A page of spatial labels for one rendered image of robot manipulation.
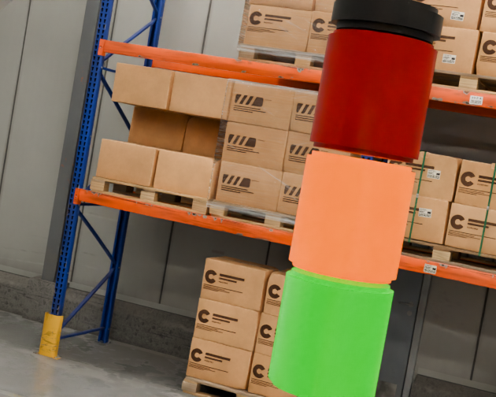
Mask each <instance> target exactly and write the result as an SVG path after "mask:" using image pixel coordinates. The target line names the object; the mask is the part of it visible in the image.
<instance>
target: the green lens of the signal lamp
mask: <svg viewBox="0 0 496 397"><path fill-rule="evenodd" d="M390 287H391V286H390V285H388V284H371V283H365V282H358V281H353V280H344V279H339V278H335V277H331V276H325V275H321V274H317V273H312V272H309V271H306V270H304V269H300V268H298V267H293V268H292V269H291V270H289V271H287V273H286V278H285V282H284V287H283V295H282V300H281V305H280V309H279V318H278V322H277V327H276V335H275V340H274V345H273V349H272V358H271V362H270V367H269V371H268V377H269V379H270V380H271V381H272V383H273V384H274V385H275V386H276V387H277V388H279V389H281V390H283V391H285V392H288V393H290V394H292V395H296V396H299V397H375V394H376V386H377V381H378V377H379V369H380V364H381V360H382V355H383V348H384V343H385V339H386V334H387V326H388V321H389V316H390V312H391V304H392V299H393V295H394V291H393V290H391V289H390Z"/></svg>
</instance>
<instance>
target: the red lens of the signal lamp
mask: <svg viewBox="0 0 496 397"><path fill-rule="evenodd" d="M437 54H438V51H437V50H435V49H434V46H433V45H431V44H430V43H426V42H425V41H421V40H419V39H413V38H410V37H406V36H402V35H395V34H391V33H385V32H375V31H368V30H361V29H336V30H334V32H333V33H330V34H329V35H328V41H327V46H326V51H325V55H324V64H323V68H322V73H321V78H320V86H319V91H318V96H317V101H316V108H315V113H314V118H313V126H312V131H311V136H310V141H311V142H314V144H313V146H314V147H320V148H324V149H329V150H337V151H342V152H347V153H351V154H359V155H364V156H369V157H374V158H382V159H387V160H392V161H402V162H407V163H413V159H415V160H418V157H419V153H420V145H421V140H422V136H423V131H424V123H425V119H426V114H427V110H428V102H429V98H430V93H431V85H432V80H433V76H434V71H435V63H436V58H437Z"/></svg>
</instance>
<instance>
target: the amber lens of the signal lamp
mask: <svg viewBox="0 0 496 397"><path fill-rule="evenodd" d="M411 171H412V168H410V167H406V166H402V165H394V164H389V163H385V162H380V161H371V160H367V159H362V158H353V157H349V156H344V155H339V154H330V153H325V152H320V151H315V150H313V152H312V154H307V158H306V163H305V171H304V176H303V180H302V189H301V193H300V198H299V203H298V211H297V216H296V220H295V225H294V233H293V238H292V243H291V251H290V256H289V260H290V261H291V262H293V263H292V265H293V266H295V267H298V268H300V269H304V270H306V271H309V272H312V273H317V274H321V275H325V276H331V277H335V278H339V279H344V280H353V281H358V282H365V283H371V284H390V283H391V281H392V280H396V278H397V274H398V266H399V261H400V257H401V252H402V244H403V239H404V234H405V226H406V222H407V218H408V213H409V205H410V201H411V196H412V192H413V184H414V179H415V175H416V173H412V172H411Z"/></svg>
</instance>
